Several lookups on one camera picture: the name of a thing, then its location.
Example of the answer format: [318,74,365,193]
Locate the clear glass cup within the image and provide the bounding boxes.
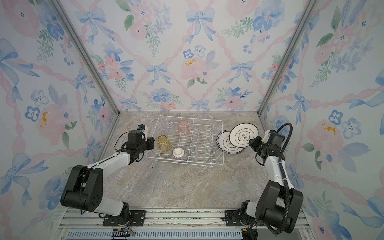
[165,121,174,130]

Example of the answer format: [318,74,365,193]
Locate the white wire dish rack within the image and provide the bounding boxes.
[146,116,224,167]

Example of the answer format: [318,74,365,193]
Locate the aluminium corner post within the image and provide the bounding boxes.
[257,0,319,117]
[48,0,120,116]

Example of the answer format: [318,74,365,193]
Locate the right aluminium corner post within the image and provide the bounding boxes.
[257,0,319,117]

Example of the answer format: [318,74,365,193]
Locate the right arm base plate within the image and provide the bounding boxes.
[224,209,267,227]

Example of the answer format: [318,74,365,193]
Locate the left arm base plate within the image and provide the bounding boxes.
[103,210,146,227]

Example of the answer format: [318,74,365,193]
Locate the aluminium rail frame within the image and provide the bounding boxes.
[53,207,315,240]

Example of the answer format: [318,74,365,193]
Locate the pink glass cup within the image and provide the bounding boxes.
[178,120,190,136]

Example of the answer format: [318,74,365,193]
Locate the left aluminium corner post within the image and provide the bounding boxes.
[48,0,120,116]

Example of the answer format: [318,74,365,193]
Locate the yellow glass cup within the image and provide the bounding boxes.
[157,135,172,152]

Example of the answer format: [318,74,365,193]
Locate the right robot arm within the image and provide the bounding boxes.
[239,130,304,235]

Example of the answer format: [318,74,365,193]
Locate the white plate with clover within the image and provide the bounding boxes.
[217,130,244,155]

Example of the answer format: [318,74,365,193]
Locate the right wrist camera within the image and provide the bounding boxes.
[262,130,271,143]

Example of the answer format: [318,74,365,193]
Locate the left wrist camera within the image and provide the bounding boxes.
[138,124,148,132]

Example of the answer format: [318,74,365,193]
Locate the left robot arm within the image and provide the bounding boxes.
[60,125,155,226]

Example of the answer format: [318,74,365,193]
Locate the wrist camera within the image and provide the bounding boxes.
[138,124,148,132]
[262,130,271,143]

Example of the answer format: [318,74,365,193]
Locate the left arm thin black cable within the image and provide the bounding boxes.
[113,131,130,152]

